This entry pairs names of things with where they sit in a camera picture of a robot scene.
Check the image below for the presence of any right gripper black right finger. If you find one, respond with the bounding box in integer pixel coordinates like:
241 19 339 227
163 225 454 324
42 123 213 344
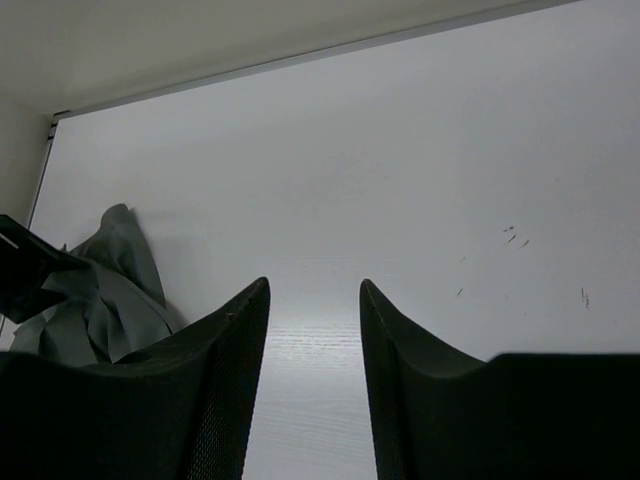
359 280 639 479

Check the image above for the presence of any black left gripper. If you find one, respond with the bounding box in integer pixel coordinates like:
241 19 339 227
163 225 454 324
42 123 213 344
1 214 88 323

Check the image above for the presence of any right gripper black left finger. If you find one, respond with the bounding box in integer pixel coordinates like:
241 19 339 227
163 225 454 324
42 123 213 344
1 277 270 479

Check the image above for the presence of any grey pleated skirt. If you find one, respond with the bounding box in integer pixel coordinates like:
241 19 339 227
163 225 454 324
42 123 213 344
10 204 179 367

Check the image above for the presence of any aluminium table edge rail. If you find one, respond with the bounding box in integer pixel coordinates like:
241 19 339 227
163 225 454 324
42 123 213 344
27 110 70 229

